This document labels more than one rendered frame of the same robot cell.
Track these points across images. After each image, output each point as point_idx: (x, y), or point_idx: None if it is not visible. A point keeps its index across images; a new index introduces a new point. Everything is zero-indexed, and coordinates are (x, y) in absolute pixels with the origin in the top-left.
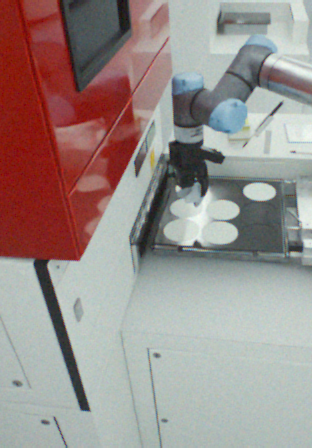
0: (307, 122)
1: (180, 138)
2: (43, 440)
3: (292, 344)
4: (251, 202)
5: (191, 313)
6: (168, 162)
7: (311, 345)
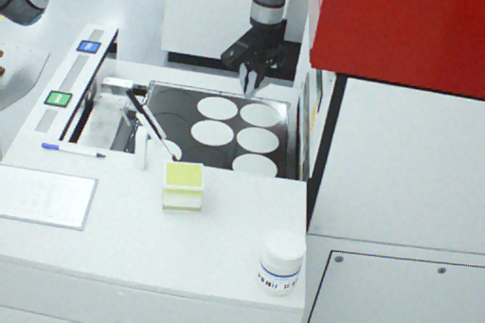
0: (34, 230)
1: (275, 8)
2: None
3: (162, 67)
4: (173, 137)
5: (241, 91)
6: (284, 44)
7: (148, 65)
